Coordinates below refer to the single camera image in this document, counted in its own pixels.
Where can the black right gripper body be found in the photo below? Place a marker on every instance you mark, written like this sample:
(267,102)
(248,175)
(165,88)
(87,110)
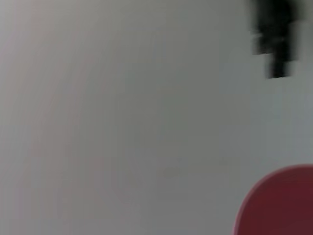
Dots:
(274,24)

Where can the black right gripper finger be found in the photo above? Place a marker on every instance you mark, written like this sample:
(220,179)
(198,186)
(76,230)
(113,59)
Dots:
(280,64)

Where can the pink plastic bowl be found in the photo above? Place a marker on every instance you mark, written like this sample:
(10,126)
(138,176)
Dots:
(281,205)

